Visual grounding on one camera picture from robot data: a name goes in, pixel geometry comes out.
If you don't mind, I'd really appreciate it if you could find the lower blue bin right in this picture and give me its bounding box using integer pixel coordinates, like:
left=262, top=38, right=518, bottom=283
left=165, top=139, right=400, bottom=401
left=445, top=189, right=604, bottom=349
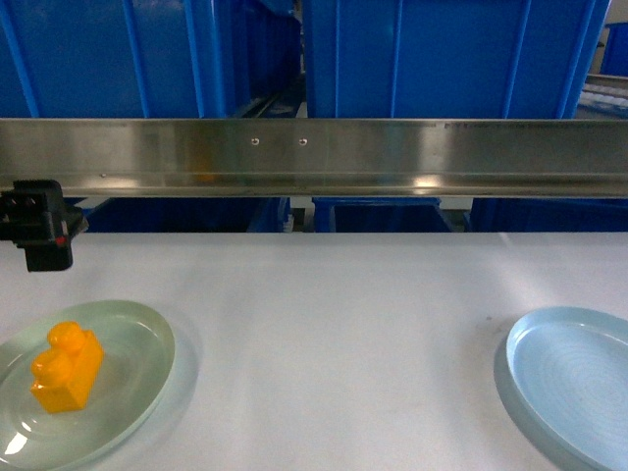
left=312, top=197, right=466, bottom=234

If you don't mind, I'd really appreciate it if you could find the stainless steel rack rail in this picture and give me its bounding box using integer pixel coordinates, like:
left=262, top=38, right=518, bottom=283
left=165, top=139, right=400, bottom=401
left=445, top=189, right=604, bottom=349
left=1, top=119, right=627, bottom=198

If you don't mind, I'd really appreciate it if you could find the lower blue bin left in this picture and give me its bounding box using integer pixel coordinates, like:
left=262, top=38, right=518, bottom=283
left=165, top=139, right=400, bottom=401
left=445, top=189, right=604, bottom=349
left=86, top=197, right=290, bottom=234

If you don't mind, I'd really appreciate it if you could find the large blue bin right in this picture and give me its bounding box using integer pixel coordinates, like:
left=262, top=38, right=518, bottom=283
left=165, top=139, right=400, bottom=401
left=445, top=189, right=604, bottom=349
left=302, top=0, right=609, bottom=119

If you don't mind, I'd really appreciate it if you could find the pale blue plate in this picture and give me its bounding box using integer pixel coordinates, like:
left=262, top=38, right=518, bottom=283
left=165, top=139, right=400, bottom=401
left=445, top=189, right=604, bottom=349
left=505, top=306, right=627, bottom=470

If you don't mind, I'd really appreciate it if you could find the large blue bin left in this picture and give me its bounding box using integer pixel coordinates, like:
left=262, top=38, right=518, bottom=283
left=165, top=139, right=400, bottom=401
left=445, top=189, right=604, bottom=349
left=1, top=1, right=301, bottom=119

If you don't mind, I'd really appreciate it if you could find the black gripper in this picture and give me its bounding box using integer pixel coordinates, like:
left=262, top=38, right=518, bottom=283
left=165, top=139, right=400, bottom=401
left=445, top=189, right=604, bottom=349
left=1, top=180, right=88, bottom=272

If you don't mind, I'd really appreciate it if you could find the large blue bin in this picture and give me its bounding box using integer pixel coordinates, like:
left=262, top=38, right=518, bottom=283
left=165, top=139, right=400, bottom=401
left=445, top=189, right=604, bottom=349
left=302, top=0, right=609, bottom=119
left=1, top=1, right=301, bottom=119

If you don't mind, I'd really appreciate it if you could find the yellow toy block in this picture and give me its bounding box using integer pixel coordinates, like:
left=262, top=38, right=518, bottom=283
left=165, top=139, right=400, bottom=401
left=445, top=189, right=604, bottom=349
left=30, top=321, right=105, bottom=414

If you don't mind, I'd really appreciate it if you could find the pale green plate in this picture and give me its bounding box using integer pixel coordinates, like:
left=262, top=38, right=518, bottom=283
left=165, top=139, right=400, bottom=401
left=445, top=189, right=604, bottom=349
left=1, top=300, right=176, bottom=470

